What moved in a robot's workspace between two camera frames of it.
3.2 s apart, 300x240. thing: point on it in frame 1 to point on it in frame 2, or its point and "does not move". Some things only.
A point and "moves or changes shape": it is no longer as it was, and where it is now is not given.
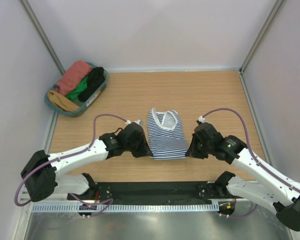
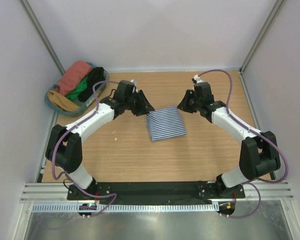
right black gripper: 192,151 to 184,105
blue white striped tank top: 166,137 moves or changes shape
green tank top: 73,94 does not move
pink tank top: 72,76 does not move
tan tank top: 61,103 does not move
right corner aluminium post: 274,13 does not move
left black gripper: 145,150 to 144,106
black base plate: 161,192 does not move
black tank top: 95,79 does not move
